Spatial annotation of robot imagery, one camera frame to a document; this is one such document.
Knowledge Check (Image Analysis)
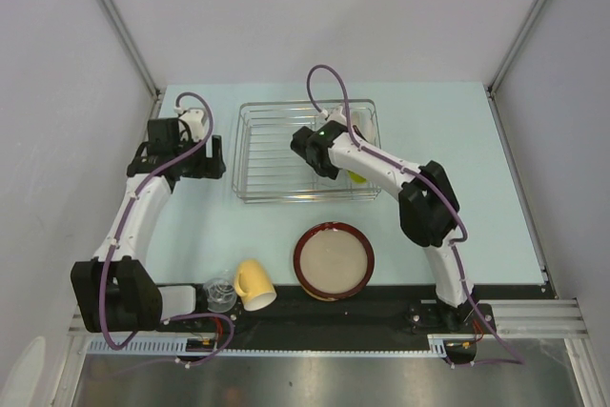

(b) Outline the chrome wire dish rack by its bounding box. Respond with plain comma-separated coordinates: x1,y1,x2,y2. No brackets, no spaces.
232,100,380,204

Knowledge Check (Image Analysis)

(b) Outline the lime green bowl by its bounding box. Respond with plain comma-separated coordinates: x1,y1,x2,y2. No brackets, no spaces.
348,171,367,184

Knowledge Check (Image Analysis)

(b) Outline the white bowl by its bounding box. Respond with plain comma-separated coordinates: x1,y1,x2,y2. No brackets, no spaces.
352,112,376,143

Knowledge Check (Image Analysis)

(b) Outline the red rimmed beige plate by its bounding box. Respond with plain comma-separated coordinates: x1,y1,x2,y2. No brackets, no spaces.
293,221,375,302

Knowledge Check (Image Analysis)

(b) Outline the yellow mug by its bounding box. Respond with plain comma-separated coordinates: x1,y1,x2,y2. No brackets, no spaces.
234,259,277,312

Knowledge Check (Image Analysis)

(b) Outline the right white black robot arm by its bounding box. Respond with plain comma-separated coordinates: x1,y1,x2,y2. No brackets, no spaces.
290,121,475,332

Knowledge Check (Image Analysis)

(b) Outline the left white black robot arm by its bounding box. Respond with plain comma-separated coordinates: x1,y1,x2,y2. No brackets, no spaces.
71,109,226,333

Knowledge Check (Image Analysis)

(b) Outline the clear glass cup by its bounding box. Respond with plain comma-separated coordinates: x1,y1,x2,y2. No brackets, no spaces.
203,275,237,314

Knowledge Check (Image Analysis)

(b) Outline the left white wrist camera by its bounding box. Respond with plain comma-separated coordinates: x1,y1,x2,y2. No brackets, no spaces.
175,108,208,142

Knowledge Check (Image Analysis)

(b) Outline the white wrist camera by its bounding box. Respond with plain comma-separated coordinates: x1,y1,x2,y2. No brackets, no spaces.
175,108,208,142
319,105,350,128

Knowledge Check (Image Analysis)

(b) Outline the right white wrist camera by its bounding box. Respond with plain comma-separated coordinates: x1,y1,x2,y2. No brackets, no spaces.
319,105,350,128

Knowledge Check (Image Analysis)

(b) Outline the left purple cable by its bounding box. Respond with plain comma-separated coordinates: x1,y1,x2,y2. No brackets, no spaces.
88,91,234,379

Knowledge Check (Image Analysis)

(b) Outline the purple cable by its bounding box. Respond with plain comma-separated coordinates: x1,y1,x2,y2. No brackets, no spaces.
306,64,525,368
88,91,234,379

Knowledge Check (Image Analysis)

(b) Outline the left aluminium corner post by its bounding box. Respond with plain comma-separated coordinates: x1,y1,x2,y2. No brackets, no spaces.
96,0,160,101

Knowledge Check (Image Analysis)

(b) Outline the aluminium corner post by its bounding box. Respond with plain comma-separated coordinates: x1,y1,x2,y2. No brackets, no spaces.
96,0,160,101
487,0,551,95

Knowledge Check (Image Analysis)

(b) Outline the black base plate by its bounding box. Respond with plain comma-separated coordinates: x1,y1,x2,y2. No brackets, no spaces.
154,284,555,358

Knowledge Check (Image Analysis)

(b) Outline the white slotted cable duct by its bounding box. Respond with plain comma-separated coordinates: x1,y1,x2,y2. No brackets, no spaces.
88,336,475,358

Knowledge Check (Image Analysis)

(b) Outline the right aluminium corner post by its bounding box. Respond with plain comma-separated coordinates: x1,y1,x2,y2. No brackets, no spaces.
487,0,551,95

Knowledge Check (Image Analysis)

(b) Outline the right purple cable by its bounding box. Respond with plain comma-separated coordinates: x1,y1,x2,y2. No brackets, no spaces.
306,64,525,368

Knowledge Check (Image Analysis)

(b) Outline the aluminium front rail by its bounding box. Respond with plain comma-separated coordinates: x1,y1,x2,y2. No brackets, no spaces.
67,297,588,337

